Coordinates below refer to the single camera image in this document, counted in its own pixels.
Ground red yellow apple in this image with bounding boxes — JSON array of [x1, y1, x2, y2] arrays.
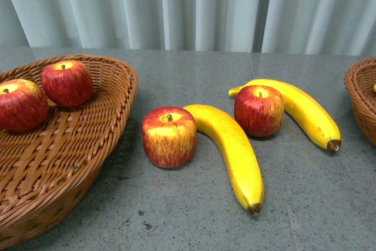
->
[[142, 106, 197, 168]]

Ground yellow banana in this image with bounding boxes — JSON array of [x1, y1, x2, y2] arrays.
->
[[228, 79, 341, 152], [183, 104, 264, 215]]

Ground red apple in basket back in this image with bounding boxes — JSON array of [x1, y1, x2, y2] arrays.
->
[[41, 60, 93, 107]]

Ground left brown wicker basket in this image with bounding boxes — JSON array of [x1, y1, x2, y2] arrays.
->
[[1, 55, 138, 249]]

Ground brown wicker basket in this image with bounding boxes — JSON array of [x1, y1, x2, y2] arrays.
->
[[344, 58, 375, 145], [1, 55, 138, 249]]

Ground pale grey curtain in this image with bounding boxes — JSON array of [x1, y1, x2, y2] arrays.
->
[[1, 0, 375, 56]]

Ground right brown wicker basket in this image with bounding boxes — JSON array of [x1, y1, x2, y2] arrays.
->
[[344, 58, 375, 145]]

